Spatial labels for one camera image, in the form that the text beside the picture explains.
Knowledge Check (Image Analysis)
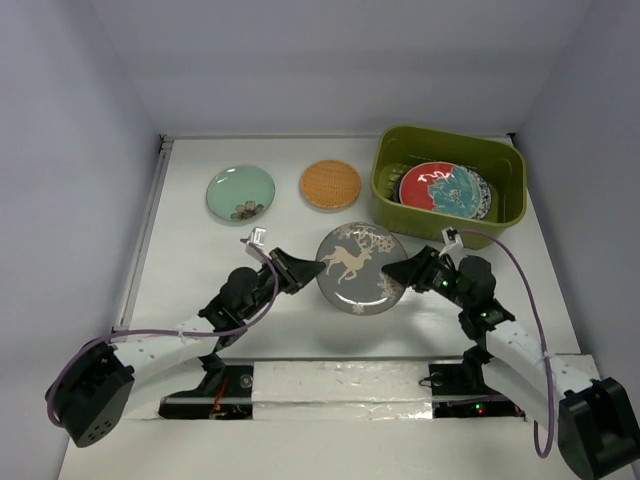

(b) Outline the grey deer plate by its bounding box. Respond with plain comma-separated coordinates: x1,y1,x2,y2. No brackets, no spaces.
316,222,408,316

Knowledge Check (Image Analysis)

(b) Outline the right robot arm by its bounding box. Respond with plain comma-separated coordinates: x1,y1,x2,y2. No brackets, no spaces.
382,247,639,479

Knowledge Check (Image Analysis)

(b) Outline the mint green flower plate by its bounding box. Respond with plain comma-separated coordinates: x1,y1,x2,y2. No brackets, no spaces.
205,165,276,222

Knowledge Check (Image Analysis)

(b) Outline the orange woven pattern plate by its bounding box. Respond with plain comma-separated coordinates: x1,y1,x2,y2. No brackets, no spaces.
300,159,362,210

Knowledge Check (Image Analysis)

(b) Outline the left aluminium table rail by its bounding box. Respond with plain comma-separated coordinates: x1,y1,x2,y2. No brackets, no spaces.
110,135,174,333

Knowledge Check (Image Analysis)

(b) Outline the red and teal plate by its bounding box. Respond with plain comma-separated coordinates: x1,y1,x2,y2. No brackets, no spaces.
400,161,481,219

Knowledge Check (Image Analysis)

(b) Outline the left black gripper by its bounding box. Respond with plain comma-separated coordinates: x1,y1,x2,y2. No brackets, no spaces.
239,247,323,320

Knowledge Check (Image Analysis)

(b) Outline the foil covered base panel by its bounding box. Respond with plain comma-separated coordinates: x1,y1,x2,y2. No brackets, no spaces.
252,360,433,421

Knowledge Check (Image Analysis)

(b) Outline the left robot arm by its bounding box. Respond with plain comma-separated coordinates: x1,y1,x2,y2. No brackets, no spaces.
45,243,326,448

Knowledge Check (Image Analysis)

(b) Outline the green plastic bin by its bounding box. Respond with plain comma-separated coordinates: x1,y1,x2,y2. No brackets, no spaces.
370,125,527,241

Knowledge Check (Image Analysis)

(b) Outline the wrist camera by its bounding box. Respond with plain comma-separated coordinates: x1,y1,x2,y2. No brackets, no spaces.
440,227,464,256
240,227,267,248

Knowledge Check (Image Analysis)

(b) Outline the dark teal blossom plate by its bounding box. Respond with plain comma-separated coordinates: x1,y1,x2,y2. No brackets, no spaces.
392,174,404,203

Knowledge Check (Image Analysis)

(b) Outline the blue floral rim plate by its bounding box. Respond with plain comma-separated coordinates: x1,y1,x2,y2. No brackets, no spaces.
471,170,493,220

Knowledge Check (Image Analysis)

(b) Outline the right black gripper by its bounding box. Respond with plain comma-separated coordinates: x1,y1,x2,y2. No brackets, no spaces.
382,244,470,310

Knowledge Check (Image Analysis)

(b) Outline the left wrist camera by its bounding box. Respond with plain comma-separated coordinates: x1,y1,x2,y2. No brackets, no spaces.
240,227,267,248

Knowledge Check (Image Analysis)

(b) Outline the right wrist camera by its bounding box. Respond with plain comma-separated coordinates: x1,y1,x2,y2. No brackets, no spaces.
440,227,464,256

